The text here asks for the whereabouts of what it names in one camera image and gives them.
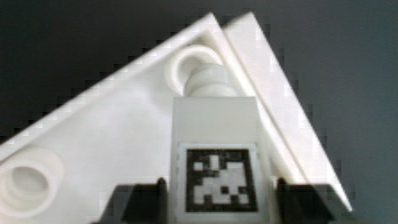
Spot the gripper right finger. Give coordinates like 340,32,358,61
276,178,335,224

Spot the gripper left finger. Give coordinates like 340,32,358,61
91,178,168,224

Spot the white table leg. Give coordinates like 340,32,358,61
169,63,271,224

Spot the white U-shaped fence frame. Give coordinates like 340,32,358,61
224,13,352,210

